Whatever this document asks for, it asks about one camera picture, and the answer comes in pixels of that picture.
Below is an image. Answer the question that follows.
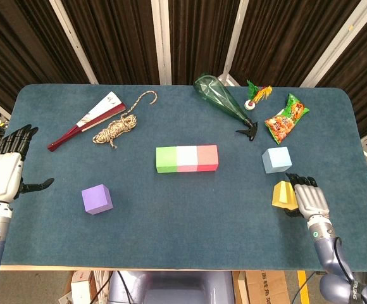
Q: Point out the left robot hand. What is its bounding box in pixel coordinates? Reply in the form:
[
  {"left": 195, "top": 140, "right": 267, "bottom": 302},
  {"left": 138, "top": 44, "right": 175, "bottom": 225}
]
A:
[{"left": 0, "top": 124, "right": 55, "bottom": 203}]

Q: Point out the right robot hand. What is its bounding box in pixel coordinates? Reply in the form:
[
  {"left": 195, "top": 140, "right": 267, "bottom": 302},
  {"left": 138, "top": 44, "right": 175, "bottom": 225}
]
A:
[{"left": 283, "top": 172, "right": 331, "bottom": 220}]

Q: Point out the yellow foam cube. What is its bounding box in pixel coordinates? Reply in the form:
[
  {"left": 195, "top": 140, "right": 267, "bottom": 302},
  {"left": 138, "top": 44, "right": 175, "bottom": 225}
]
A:
[{"left": 271, "top": 180, "right": 298, "bottom": 210}]

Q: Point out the purple foam cube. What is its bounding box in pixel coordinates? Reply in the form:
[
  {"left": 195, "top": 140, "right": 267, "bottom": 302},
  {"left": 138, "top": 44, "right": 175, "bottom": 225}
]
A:
[{"left": 81, "top": 184, "right": 113, "bottom": 216}]

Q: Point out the red foam cube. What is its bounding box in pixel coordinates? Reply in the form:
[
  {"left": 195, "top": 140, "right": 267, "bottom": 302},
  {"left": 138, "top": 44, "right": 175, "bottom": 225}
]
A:
[{"left": 196, "top": 144, "right": 220, "bottom": 172}]

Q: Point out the pink foam cube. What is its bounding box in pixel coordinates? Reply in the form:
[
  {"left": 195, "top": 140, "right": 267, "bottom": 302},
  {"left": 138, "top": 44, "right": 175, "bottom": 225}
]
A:
[{"left": 176, "top": 145, "right": 199, "bottom": 173}]

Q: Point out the green foam cube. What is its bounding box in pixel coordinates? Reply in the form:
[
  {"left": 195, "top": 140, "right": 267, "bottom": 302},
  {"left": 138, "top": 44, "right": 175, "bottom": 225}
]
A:
[{"left": 155, "top": 146, "right": 179, "bottom": 174}]

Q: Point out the light blue foam cube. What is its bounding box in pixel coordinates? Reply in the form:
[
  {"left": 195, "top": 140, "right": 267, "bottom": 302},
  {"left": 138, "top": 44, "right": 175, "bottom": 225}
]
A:
[{"left": 261, "top": 146, "right": 293, "bottom": 174}]

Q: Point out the orange green snack bag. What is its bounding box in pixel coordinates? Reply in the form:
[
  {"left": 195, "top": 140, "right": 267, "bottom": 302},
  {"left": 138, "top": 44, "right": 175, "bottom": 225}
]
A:
[{"left": 264, "top": 92, "right": 311, "bottom": 146}]

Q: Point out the brown cardboard box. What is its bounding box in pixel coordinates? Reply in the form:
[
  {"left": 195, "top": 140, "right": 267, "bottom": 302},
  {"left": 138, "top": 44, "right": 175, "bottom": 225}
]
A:
[{"left": 245, "top": 270, "right": 290, "bottom": 304}]

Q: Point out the feather shuttlecock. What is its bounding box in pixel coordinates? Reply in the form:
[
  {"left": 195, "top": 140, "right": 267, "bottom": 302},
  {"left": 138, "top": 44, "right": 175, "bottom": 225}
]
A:
[{"left": 244, "top": 79, "right": 273, "bottom": 111}]

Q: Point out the red and white folding fan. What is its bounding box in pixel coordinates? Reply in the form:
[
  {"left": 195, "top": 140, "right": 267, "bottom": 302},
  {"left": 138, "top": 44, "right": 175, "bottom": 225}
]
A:
[{"left": 46, "top": 91, "right": 127, "bottom": 153}]

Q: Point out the blue felt table cover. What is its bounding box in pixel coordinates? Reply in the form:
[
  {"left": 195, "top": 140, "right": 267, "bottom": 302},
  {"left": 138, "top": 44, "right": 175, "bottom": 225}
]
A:
[{"left": 0, "top": 83, "right": 367, "bottom": 272}]

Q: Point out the white and red carton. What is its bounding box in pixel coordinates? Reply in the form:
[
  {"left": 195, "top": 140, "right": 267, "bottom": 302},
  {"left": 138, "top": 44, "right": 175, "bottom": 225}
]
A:
[{"left": 70, "top": 270, "right": 96, "bottom": 304}]

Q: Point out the green plastic spray bottle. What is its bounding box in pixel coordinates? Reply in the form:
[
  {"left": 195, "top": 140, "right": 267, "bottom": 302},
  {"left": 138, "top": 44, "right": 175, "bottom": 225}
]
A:
[{"left": 193, "top": 73, "right": 259, "bottom": 143}]

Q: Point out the grey robot torso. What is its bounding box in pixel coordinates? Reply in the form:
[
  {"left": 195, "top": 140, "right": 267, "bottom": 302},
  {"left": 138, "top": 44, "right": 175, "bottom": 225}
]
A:
[{"left": 107, "top": 270, "right": 235, "bottom": 304}]

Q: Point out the dark brown curtain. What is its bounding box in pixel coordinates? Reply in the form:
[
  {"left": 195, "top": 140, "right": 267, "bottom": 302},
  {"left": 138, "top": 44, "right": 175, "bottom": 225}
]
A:
[{"left": 0, "top": 0, "right": 367, "bottom": 149}]

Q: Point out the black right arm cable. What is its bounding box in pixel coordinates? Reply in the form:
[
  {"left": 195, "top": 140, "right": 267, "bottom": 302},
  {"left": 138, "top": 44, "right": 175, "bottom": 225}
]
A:
[{"left": 289, "top": 236, "right": 358, "bottom": 304}]

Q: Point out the beige black rope bundle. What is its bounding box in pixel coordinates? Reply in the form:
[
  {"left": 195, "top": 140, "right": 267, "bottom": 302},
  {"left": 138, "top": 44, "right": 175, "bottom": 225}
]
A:
[{"left": 92, "top": 91, "right": 158, "bottom": 149}]

